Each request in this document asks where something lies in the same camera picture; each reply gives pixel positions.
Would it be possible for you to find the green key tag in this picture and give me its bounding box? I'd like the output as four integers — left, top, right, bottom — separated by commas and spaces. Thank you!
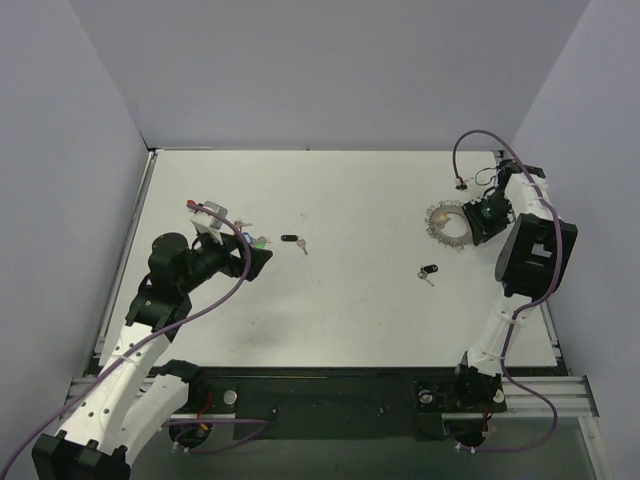
255, 236, 272, 249

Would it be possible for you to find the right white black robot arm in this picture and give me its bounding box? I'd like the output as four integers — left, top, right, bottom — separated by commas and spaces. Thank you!
446, 160, 578, 412

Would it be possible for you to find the black tag silver key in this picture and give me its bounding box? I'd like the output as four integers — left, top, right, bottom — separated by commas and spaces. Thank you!
280, 234, 309, 256

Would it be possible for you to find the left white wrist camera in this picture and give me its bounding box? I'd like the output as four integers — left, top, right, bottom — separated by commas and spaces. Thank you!
186, 200, 228, 245

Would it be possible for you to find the red tag key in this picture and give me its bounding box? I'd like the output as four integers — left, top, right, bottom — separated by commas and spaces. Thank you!
233, 219, 253, 233

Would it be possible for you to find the blue key tag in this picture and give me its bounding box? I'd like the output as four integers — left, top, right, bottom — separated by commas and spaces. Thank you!
242, 232, 256, 245

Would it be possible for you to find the white disc wire keyring holder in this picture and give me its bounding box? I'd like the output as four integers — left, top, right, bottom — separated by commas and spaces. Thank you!
425, 200, 472, 251

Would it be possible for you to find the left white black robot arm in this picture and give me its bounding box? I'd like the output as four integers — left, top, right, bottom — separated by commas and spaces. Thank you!
32, 233, 273, 479

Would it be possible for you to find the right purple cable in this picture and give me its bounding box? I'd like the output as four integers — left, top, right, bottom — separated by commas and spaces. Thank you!
452, 129, 559, 454

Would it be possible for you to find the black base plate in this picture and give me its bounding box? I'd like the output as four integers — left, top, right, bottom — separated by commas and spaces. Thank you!
152, 361, 506, 446

